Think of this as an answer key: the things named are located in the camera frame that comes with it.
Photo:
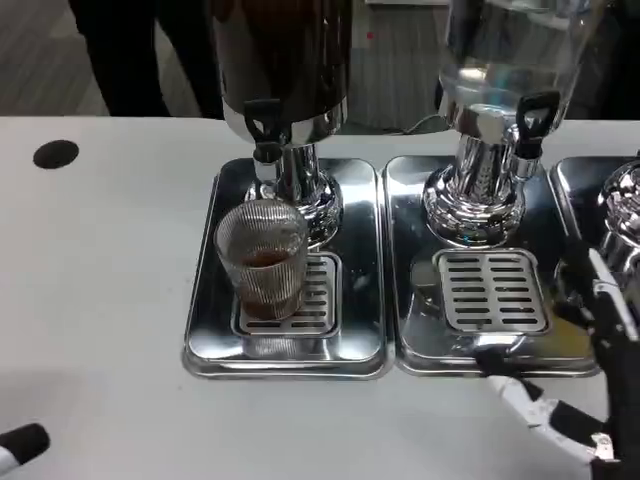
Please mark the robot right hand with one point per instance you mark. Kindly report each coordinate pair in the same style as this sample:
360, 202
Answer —
620, 390

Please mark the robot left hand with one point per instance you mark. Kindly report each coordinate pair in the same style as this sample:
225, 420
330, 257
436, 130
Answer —
22, 442

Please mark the clear ribbed glass cup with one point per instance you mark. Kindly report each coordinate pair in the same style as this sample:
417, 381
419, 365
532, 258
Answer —
262, 270

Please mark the black tap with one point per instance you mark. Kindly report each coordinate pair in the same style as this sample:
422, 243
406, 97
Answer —
534, 122
262, 125

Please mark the steel slotted drip grid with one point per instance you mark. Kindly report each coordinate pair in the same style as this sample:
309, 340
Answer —
492, 290
322, 300

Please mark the steel drip tray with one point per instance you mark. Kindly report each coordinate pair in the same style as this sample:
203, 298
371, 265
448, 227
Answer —
360, 280
575, 200
407, 325

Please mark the black tap on water dispenser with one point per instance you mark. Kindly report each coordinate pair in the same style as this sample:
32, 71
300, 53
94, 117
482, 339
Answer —
534, 122

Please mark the black round counter grommet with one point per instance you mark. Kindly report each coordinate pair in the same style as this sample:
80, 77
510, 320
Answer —
56, 154

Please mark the clear water dispenser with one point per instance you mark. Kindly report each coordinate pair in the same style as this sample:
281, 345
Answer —
500, 50

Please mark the person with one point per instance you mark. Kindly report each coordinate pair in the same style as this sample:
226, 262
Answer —
130, 55

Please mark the dark drink dispenser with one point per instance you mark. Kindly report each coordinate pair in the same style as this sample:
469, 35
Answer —
285, 55

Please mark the chrome dispenser pedestal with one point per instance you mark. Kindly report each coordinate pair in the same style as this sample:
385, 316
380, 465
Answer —
622, 220

